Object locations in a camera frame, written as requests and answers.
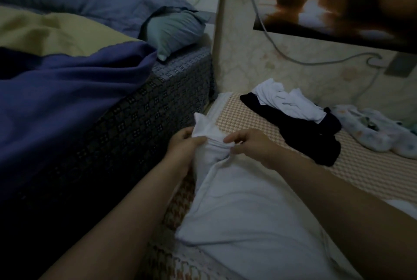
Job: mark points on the person's right hand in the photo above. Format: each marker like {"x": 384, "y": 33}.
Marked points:
{"x": 255, "y": 146}

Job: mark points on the person's left hand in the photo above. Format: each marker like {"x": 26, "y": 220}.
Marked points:
{"x": 184, "y": 149}

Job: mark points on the black garment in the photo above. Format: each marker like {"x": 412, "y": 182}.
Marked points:
{"x": 306, "y": 136}

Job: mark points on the white polo shirt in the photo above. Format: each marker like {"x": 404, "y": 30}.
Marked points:
{"x": 286, "y": 100}

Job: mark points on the white printed t-shirt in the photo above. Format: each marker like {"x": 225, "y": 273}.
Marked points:
{"x": 254, "y": 224}

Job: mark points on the person's left forearm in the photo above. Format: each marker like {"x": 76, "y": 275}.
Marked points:
{"x": 111, "y": 231}

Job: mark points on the person's right forearm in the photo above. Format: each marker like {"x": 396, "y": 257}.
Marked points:
{"x": 345, "y": 218}

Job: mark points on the dark patterned bed cover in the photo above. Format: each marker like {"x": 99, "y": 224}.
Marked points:
{"x": 130, "y": 133}

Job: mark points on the grey-green pillow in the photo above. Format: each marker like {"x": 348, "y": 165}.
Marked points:
{"x": 173, "y": 32}

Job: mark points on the blue folded blanket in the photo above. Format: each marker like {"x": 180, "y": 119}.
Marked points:
{"x": 58, "y": 107}

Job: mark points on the yellow-green cushion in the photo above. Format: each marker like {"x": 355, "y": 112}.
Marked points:
{"x": 52, "y": 32}

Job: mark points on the white wall plug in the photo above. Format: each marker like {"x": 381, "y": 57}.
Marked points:
{"x": 376, "y": 62}

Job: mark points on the cartoon bear wall poster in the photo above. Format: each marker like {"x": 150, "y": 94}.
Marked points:
{"x": 339, "y": 3}

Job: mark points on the grey wall socket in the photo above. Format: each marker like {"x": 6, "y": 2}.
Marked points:
{"x": 401, "y": 65}

